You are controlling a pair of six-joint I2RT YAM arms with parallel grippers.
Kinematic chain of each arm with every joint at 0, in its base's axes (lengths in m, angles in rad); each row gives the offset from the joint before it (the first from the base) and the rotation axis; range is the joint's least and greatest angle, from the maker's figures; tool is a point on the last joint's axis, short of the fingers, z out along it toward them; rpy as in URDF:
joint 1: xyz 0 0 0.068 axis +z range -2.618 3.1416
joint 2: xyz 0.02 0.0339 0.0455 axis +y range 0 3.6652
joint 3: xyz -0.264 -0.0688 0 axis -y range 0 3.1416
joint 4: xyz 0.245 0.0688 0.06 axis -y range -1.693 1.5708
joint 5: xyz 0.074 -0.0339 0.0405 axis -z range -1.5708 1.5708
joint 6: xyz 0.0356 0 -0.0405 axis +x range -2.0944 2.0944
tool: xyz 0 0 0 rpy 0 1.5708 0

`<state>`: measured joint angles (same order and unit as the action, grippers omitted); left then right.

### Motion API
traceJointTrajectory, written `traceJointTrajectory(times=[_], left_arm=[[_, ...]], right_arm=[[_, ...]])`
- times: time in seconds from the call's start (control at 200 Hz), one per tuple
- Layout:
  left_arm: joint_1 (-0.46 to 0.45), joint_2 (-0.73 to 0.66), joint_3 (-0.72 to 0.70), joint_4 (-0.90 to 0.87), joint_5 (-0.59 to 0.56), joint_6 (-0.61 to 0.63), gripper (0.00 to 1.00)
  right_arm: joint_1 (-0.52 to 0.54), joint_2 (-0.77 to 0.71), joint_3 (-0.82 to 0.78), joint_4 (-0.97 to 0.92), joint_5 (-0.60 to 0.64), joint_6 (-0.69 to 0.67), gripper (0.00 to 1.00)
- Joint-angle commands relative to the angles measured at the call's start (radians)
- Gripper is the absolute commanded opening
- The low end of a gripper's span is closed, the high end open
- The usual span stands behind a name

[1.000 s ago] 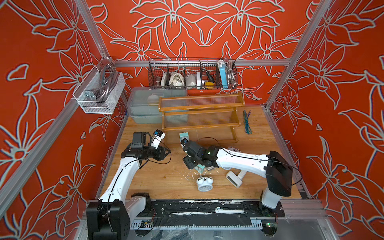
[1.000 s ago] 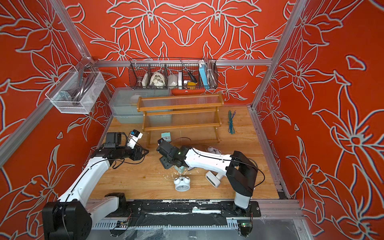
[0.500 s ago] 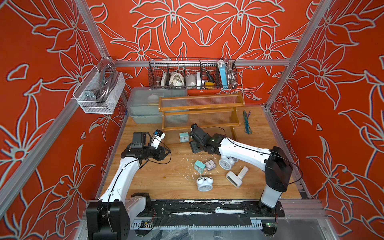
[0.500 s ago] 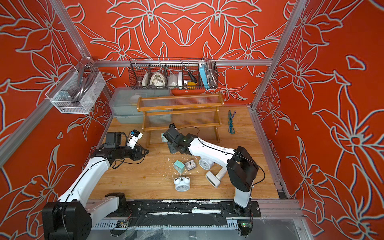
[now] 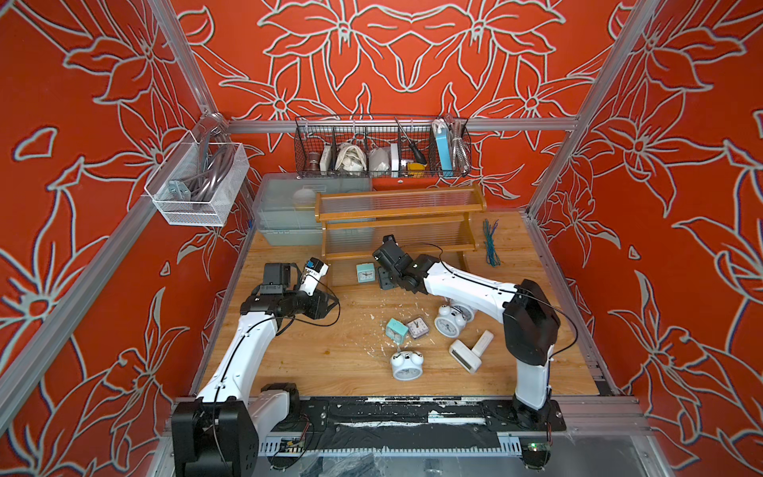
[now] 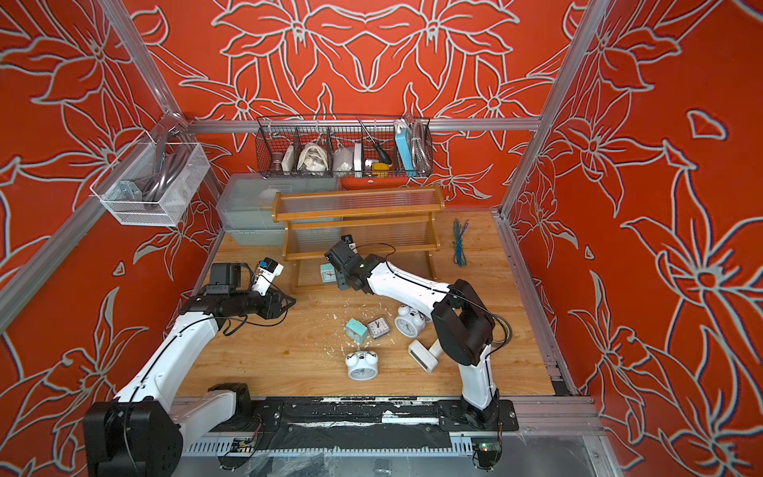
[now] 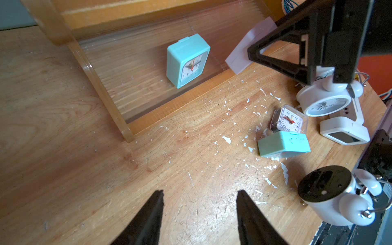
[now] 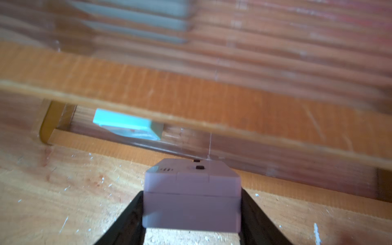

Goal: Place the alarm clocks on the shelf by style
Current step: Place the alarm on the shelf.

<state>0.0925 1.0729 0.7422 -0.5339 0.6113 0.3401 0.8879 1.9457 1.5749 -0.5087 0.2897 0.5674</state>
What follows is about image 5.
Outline mint square alarm clock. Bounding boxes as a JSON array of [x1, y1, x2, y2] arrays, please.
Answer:
[[356, 262, 377, 283]]

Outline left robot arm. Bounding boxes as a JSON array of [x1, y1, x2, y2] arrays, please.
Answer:
[[171, 258, 340, 476]]

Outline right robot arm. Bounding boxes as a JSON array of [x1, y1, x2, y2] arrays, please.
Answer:
[[373, 236, 562, 429]]

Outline wooden two-tier shelf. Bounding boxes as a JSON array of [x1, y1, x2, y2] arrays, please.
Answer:
[[315, 186, 487, 286]]

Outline white twin-bell clock rear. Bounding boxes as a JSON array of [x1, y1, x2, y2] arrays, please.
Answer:
[[451, 303, 475, 323]]

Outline white twin-bell clock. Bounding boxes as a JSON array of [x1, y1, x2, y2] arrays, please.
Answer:
[[389, 350, 424, 382], [451, 303, 475, 323], [434, 305, 468, 339]]

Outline white twin-bell clock middle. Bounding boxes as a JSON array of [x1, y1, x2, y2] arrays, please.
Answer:
[[434, 305, 468, 339]]

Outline translucent plastic storage box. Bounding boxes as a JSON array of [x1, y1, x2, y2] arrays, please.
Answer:
[[254, 173, 372, 246]]

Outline green blue twist ties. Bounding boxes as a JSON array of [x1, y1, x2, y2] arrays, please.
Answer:
[[482, 219, 501, 268]]

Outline white twin-bell clock front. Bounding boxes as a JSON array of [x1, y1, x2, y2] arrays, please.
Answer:
[[389, 350, 424, 382]]

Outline white cylinder device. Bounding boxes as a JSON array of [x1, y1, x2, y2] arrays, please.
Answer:
[[472, 330, 495, 358]]

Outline white digital clock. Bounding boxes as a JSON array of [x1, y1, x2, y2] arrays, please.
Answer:
[[448, 340, 482, 374]]

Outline white cloth bundle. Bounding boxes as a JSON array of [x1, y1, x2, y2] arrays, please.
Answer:
[[335, 143, 368, 174]]

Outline light blue box in basket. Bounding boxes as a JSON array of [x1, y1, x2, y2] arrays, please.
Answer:
[[432, 118, 453, 178]]

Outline black handled screwdriver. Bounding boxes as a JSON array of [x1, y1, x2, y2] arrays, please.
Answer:
[[395, 120, 427, 166]]

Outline white mesh wall basket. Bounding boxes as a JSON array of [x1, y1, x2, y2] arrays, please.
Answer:
[[144, 132, 250, 228]]

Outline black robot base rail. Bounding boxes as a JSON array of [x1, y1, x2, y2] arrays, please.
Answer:
[[261, 397, 566, 456]]

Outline grey hoses in basket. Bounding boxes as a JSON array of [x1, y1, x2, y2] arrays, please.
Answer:
[[178, 115, 238, 203]]

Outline black wire wall basket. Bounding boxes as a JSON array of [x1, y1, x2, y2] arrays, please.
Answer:
[[294, 115, 472, 179]]

